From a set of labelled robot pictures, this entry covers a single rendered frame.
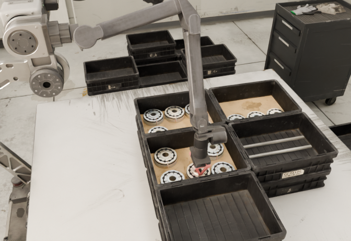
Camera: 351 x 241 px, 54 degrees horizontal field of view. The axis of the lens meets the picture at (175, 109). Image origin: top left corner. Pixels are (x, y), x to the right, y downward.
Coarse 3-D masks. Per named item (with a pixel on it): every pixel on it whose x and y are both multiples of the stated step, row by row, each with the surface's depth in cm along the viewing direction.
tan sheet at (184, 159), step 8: (224, 144) 164; (176, 152) 160; (184, 152) 160; (224, 152) 160; (152, 160) 156; (184, 160) 156; (216, 160) 156; (224, 160) 156; (160, 168) 152; (168, 168) 152; (176, 168) 152; (184, 168) 152; (160, 176) 148; (184, 176) 148
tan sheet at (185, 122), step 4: (184, 108) 187; (164, 112) 184; (184, 112) 184; (164, 116) 181; (184, 116) 181; (208, 116) 181; (164, 120) 178; (184, 120) 178; (188, 120) 178; (212, 120) 178; (144, 124) 176; (160, 124) 176; (164, 124) 176; (168, 124) 176; (172, 124) 176; (176, 124) 176; (180, 124) 176; (184, 124) 176; (188, 124) 176; (144, 128) 173; (148, 128) 173; (168, 128) 173; (172, 128) 173; (176, 128) 173
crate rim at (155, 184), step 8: (192, 128) 158; (152, 136) 154; (160, 136) 155; (232, 136) 154; (144, 144) 150; (240, 152) 146; (152, 168) 140; (248, 168) 139; (152, 176) 135; (200, 176) 135; (208, 176) 135; (160, 184) 132; (168, 184) 132
